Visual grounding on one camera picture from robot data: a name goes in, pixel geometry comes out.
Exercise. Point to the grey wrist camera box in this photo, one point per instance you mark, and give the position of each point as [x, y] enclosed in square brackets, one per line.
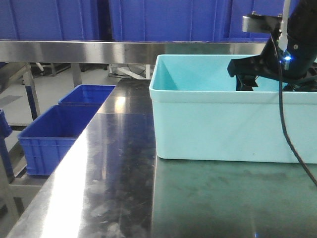
[256, 23]

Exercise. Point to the white cable connector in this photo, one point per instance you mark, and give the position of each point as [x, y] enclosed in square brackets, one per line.
[283, 38]

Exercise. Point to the middle blue shelf crate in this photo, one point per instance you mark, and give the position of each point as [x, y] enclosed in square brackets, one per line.
[163, 20]

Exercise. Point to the left blue shelf crate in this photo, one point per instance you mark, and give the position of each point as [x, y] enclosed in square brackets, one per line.
[52, 20]

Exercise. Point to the light cyan plastic bin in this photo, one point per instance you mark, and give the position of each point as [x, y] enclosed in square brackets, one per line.
[199, 114]

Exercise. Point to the blue floor crate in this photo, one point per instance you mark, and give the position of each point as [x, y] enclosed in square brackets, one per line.
[48, 138]
[86, 94]

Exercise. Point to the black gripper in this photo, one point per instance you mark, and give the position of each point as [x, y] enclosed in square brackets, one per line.
[295, 66]

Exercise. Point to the dark green table mat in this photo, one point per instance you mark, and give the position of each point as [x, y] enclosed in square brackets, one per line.
[220, 199]

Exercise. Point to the near blue floor crate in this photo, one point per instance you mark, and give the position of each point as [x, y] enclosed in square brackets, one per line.
[48, 138]

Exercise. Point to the blue shelf crate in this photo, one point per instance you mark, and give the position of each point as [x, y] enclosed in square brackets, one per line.
[233, 12]
[52, 20]
[163, 20]

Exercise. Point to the stainless steel shelf rail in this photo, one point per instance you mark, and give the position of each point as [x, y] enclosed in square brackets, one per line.
[114, 52]

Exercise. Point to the far blue floor crate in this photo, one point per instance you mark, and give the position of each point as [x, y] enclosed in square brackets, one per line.
[86, 94]

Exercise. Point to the right blue shelf crate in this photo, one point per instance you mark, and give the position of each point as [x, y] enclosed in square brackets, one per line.
[233, 12]

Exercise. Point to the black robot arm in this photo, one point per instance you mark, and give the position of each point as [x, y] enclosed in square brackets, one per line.
[302, 26]

